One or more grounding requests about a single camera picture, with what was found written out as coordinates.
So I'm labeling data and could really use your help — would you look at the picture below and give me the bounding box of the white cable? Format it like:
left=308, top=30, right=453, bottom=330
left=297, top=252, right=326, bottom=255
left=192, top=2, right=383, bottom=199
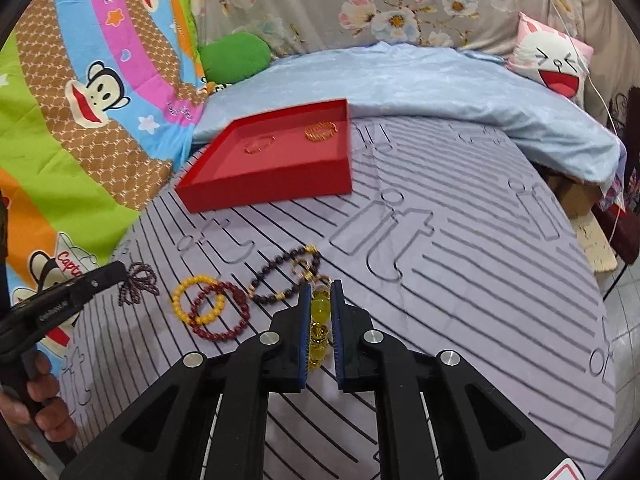
left=530, top=0, right=626, bottom=241

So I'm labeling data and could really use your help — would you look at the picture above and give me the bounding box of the dark red patterned cloth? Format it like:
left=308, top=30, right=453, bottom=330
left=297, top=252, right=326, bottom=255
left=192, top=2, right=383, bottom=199
left=592, top=87, right=640, bottom=266

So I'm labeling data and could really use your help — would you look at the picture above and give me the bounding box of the red box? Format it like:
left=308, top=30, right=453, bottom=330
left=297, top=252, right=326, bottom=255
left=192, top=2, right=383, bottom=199
left=175, top=98, right=354, bottom=214

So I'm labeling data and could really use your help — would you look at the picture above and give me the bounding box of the cartoon monkey blanket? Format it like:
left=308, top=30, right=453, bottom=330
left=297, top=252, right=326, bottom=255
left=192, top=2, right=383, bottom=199
left=0, top=0, right=218, bottom=391

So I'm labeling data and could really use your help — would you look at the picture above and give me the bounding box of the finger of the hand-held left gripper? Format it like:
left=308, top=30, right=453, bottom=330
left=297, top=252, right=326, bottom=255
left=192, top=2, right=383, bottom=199
left=65, top=260, right=132, bottom=307

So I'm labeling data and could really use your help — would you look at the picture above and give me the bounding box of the green pillow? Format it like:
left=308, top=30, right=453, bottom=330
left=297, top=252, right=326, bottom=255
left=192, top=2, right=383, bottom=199
left=197, top=32, right=273, bottom=83

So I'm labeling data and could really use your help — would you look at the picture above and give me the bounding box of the grey striped bedsheet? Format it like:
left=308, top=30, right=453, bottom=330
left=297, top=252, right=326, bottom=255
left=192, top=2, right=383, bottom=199
left=60, top=115, right=618, bottom=480

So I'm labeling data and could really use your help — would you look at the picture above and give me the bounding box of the opaque yellow bead bracelet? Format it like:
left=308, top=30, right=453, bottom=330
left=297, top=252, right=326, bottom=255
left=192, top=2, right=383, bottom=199
left=172, top=274, right=227, bottom=325

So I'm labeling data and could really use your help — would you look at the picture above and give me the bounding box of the thin rose gold bangle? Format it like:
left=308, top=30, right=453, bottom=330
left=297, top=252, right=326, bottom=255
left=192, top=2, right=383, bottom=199
left=243, top=135, right=276, bottom=154

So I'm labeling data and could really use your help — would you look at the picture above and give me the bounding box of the purple small-bead bracelet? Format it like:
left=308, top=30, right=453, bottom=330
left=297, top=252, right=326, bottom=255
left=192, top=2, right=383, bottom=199
left=117, top=261, right=162, bottom=307

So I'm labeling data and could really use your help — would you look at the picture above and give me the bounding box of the wide gold mesh bracelet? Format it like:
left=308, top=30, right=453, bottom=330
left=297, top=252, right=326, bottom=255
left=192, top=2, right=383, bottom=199
left=305, top=121, right=339, bottom=143

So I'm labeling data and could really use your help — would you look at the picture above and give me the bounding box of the person's left hand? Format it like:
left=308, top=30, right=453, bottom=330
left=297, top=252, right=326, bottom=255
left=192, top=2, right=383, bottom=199
left=0, top=352, right=77, bottom=443

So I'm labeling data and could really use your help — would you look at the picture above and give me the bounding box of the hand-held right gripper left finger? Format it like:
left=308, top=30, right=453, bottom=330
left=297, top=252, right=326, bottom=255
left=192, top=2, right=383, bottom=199
left=59, top=287, right=313, bottom=480

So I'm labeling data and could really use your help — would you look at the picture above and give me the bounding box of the pink rabbit pillow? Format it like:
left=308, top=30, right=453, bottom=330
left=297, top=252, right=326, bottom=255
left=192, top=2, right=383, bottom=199
left=506, top=11, right=595, bottom=107

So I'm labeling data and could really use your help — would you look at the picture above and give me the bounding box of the translucent yellow bead bracelet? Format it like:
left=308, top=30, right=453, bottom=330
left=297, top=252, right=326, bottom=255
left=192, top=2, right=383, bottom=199
left=292, top=255, right=333, bottom=372

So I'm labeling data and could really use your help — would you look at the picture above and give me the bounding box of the dark brown gold bead bracelet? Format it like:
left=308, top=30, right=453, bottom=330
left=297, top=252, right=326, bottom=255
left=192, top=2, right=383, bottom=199
left=248, top=244, right=322, bottom=306

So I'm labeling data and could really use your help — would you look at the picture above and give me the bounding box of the dark red bead bracelet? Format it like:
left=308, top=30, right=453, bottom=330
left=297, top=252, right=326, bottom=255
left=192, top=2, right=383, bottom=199
left=189, top=281, right=251, bottom=343

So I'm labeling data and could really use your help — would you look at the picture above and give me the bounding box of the light blue quilt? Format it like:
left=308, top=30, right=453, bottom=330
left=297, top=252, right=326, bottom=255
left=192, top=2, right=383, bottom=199
left=192, top=41, right=626, bottom=186

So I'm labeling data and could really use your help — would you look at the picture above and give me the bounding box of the beige cardboard piece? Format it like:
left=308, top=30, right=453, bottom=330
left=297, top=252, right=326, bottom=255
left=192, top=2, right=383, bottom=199
left=545, top=167, right=618, bottom=276

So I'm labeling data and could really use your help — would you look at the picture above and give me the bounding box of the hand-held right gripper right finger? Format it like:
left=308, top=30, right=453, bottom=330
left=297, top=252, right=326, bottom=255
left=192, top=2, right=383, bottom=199
left=330, top=279, right=586, bottom=480

